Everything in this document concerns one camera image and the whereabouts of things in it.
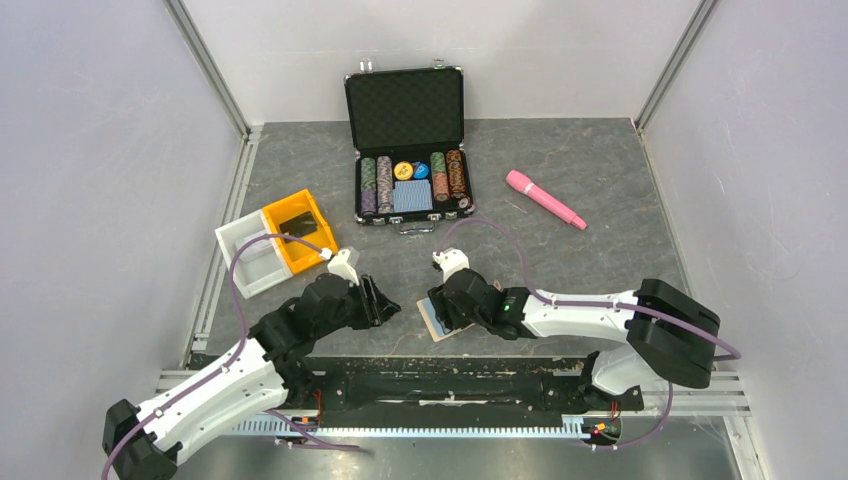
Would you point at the yellow plastic bin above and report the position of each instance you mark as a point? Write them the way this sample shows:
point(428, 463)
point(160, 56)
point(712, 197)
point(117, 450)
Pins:
point(300, 254)

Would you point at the green red chip stack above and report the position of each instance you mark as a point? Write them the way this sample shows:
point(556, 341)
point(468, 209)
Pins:
point(439, 176)

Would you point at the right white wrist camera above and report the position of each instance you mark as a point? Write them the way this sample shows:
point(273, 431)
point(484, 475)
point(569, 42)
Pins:
point(449, 262)

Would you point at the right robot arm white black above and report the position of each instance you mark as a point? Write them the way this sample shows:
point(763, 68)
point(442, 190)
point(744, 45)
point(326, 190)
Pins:
point(660, 332)

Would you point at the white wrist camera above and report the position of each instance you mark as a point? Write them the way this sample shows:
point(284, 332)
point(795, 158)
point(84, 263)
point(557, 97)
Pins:
point(341, 266)
point(449, 262)

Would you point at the aluminium frame post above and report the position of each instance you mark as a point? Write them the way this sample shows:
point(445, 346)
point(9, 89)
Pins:
point(675, 62)
point(202, 55)

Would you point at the blue tan chip stack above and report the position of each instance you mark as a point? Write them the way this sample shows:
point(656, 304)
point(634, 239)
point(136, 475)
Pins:
point(384, 183)

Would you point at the orange brown chip stack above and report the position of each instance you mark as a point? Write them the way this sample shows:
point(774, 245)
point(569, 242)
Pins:
point(456, 171)

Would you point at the white toothed cable rail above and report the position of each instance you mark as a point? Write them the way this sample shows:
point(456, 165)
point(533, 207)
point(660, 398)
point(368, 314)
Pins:
point(268, 425)

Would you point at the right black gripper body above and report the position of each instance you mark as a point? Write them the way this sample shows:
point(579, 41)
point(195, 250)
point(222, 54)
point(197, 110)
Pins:
point(458, 317)

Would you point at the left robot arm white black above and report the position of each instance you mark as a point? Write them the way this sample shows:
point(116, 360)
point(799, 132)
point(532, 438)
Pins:
point(263, 370)

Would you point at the blue dealer button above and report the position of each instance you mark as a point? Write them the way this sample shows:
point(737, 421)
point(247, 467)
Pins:
point(420, 171)

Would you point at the green purple chip stack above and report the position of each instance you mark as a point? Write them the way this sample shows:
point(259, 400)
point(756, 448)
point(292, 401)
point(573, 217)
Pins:
point(368, 188)

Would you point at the yellow dealer button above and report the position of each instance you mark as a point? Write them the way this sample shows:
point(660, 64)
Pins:
point(403, 171)

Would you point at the blue playing card deck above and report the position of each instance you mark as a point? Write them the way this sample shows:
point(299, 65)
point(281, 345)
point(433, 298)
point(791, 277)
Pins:
point(412, 196)

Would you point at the black VIP card in bin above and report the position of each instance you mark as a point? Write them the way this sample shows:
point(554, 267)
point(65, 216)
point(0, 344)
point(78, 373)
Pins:
point(298, 226)

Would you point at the white plastic bin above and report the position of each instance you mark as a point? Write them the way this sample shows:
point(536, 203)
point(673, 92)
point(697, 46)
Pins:
point(251, 278)

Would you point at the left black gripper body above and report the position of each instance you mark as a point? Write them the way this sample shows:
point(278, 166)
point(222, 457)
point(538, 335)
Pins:
point(356, 311)

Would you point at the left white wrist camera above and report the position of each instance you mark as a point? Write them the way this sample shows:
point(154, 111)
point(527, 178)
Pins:
point(341, 266)

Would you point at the white VIP card in bin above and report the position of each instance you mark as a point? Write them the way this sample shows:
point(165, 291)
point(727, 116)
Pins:
point(253, 248)

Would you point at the right aluminium frame post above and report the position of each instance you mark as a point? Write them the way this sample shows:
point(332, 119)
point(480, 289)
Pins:
point(675, 62)

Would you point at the left aluminium frame post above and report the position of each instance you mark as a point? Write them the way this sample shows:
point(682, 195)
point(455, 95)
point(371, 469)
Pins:
point(202, 55)

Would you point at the pink cylindrical tool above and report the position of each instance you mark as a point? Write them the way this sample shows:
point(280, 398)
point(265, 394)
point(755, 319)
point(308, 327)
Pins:
point(524, 185)

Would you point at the black poker chip case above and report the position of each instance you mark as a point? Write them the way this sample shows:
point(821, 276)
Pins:
point(407, 115)

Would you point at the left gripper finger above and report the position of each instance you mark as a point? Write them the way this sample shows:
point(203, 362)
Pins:
point(378, 302)
point(380, 314)

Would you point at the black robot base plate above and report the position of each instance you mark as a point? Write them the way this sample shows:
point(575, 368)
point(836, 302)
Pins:
point(452, 392)

